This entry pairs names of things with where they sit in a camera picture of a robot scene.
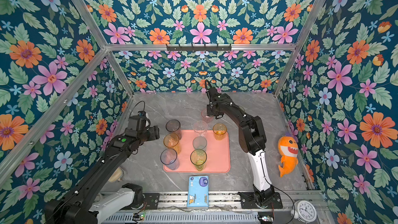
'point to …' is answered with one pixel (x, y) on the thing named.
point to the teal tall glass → (199, 142)
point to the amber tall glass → (171, 140)
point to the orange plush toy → (288, 148)
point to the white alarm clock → (304, 211)
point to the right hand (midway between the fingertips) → (212, 111)
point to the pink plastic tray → (218, 152)
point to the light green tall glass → (198, 157)
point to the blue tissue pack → (198, 192)
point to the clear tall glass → (200, 128)
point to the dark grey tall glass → (173, 126)
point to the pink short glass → (206, 118)
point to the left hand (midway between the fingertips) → (154, 126)
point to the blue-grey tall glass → (169, 158)
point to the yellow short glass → (219, 130)
